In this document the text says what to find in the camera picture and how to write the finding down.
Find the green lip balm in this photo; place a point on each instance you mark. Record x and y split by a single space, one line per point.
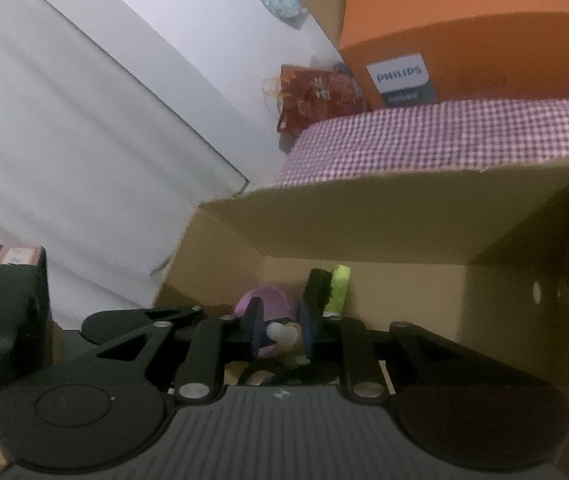
338 290

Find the orange box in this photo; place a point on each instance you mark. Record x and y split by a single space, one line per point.
464 20

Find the red printed bag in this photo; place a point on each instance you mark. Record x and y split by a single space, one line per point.
314 100

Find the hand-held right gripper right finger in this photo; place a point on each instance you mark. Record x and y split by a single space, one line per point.
307 332

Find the purple checked cloth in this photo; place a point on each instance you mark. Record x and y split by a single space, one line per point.
439 135

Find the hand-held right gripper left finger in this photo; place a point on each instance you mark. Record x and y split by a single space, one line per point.
253 330

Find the brown cardboard box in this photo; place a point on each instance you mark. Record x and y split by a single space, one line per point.
389 220

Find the purple plastic lid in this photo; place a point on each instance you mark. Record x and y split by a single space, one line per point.
277 300

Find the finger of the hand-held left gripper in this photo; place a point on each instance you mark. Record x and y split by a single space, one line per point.
114 322

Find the white leaning panel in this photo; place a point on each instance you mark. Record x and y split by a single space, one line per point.
64 135

